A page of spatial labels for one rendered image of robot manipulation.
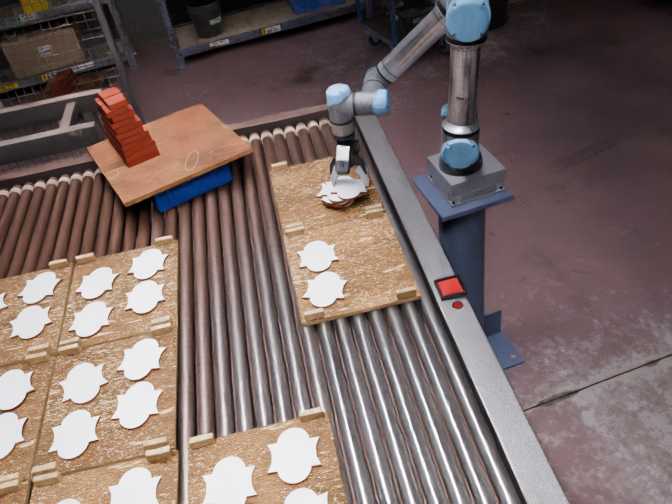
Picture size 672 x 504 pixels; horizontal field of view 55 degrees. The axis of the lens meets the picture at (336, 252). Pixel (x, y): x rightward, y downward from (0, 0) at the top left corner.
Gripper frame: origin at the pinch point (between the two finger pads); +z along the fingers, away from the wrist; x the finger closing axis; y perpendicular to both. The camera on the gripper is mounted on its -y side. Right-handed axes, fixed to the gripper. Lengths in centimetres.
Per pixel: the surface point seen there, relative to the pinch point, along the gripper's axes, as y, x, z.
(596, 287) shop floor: 56, -96, 99
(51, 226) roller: -13, 112, 8
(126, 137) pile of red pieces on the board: 9, 82, -16
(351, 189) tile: -2.3, -0.8, -0.5
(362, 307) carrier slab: -51, -11, 6
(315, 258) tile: -31.3, 6.6, 4.8
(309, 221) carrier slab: -11.6, 12.9, 5.9
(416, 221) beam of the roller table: -8.9, -22.6, 8.0
